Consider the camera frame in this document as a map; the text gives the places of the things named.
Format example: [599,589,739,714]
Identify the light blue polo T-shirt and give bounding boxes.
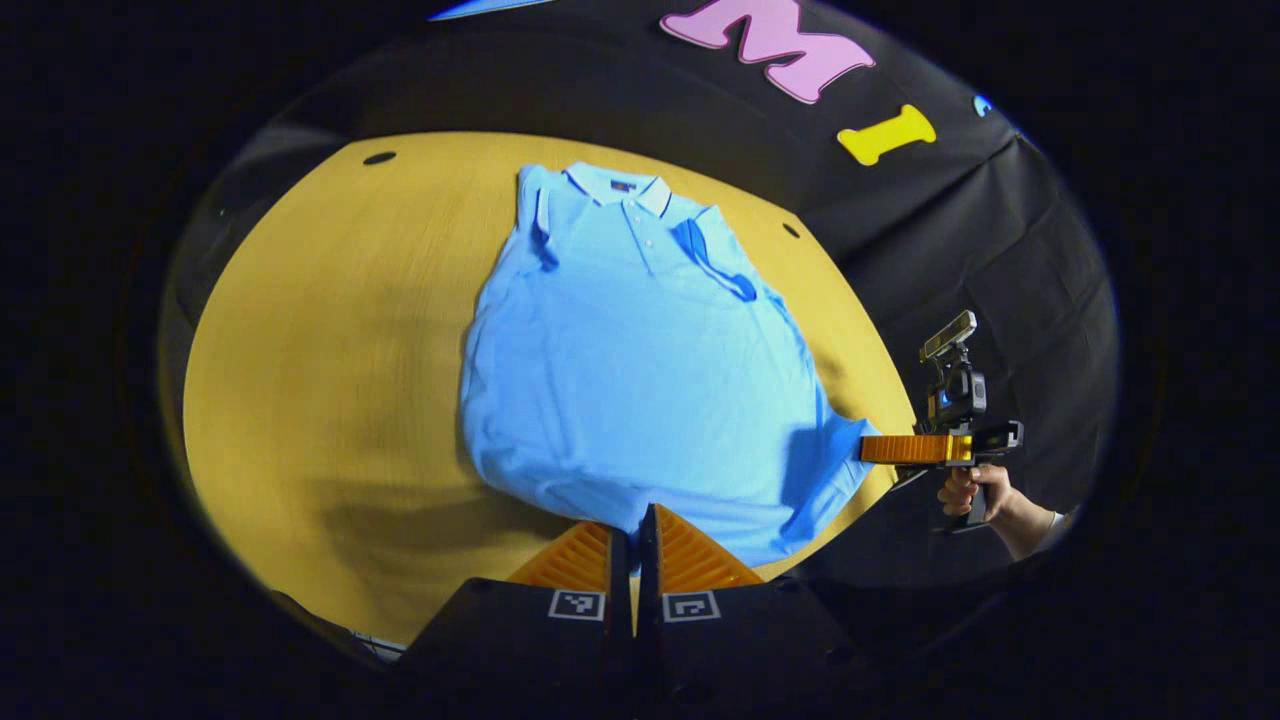
[458,160,887,570]

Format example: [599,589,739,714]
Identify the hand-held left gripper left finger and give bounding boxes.
[395,520,633,706]

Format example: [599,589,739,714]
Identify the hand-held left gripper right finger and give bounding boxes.
[636,503,883,706]

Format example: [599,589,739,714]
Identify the black backdrop cloth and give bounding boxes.
[160,0,1121,591]

